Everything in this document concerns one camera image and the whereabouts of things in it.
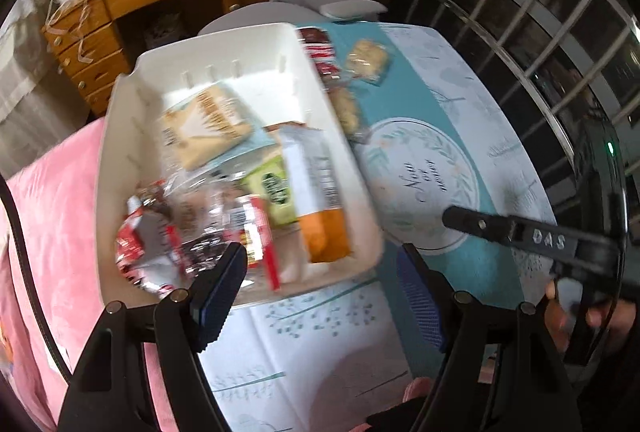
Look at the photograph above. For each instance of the red and white snack bag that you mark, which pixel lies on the red and white snack bag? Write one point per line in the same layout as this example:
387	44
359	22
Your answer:
145	242

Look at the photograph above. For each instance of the clear red-edged snack bag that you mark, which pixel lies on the clear red-edged snack bag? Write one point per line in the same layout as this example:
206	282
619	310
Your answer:
240	222

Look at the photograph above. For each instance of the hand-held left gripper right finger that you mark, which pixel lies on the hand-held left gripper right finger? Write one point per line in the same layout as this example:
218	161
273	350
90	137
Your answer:
420	302

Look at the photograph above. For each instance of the pink blanket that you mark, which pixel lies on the pink blanket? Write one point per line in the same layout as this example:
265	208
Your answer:
45	237

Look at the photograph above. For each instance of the orange and white snack packet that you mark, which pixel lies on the orange and white snack packet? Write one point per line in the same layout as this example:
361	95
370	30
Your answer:
315	192

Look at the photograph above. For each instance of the lace-covered cabinet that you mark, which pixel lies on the lace-covered cabinet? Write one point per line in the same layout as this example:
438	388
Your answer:
25	87

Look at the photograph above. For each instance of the person's right hand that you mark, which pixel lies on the person's right hand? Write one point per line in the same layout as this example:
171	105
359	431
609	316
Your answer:
557	317

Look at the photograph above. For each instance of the printed teal and white tablecloth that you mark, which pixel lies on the printed teal and white tablecloth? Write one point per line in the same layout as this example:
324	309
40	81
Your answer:
450	152

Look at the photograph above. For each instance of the red and white snack packet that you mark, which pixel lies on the red and white snack packet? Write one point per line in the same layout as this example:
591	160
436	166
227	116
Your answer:
322	60

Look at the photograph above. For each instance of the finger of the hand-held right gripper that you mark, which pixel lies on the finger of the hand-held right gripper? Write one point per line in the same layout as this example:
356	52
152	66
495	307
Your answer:
480	224

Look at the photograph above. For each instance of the dark red snack packet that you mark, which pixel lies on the dark red snack packet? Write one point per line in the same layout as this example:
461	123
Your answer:
312	36

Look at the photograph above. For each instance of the green snack packet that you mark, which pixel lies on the green snack packet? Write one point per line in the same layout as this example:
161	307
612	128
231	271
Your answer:
272	189

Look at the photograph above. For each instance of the tan pastry packet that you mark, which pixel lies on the tan pastry packet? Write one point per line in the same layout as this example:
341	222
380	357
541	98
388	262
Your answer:
205	127

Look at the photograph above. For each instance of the white plastic storage bin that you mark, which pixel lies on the white plastic storage bin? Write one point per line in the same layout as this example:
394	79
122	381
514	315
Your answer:
165	77

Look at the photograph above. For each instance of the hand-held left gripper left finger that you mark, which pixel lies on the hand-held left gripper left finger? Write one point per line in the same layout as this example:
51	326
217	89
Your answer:
220	297

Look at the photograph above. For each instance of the large clear pale-blue snack bag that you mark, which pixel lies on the large clear pale-blue snack bag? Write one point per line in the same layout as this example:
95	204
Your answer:
255	147

